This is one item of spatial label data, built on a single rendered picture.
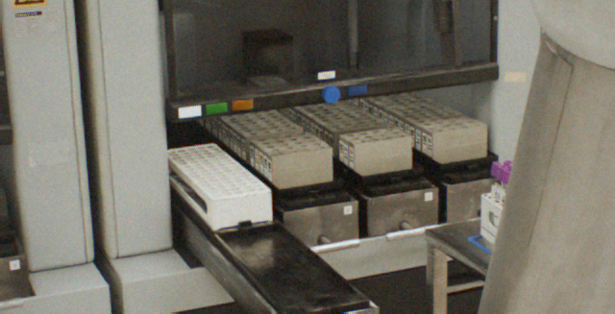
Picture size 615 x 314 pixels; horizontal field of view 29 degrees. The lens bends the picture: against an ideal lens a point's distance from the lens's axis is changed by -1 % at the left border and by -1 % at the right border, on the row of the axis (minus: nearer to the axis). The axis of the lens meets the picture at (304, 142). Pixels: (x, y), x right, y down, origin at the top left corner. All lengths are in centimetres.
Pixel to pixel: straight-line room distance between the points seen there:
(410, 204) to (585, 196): 130
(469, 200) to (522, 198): 132
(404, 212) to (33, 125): 64
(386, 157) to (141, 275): 48
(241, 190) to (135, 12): 33
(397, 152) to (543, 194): 134
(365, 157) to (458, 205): 18
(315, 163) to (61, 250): 45
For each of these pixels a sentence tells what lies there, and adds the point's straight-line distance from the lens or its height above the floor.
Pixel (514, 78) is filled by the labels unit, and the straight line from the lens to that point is 219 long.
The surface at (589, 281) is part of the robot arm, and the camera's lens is 79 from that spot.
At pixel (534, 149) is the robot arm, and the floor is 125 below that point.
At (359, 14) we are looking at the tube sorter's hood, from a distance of 200.
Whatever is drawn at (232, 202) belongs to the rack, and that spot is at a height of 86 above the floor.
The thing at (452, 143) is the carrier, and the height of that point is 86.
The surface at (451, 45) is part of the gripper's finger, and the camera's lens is 123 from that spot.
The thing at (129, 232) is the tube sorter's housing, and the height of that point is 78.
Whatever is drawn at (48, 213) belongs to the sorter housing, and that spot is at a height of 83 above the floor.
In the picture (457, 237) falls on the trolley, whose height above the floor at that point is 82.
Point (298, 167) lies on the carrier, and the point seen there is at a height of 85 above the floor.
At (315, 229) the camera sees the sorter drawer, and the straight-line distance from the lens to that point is 198.
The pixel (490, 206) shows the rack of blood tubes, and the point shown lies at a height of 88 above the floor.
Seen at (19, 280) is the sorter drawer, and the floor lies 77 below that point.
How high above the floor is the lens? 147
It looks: 17 degrees down
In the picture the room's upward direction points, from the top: 2 degrees counter-clockwise
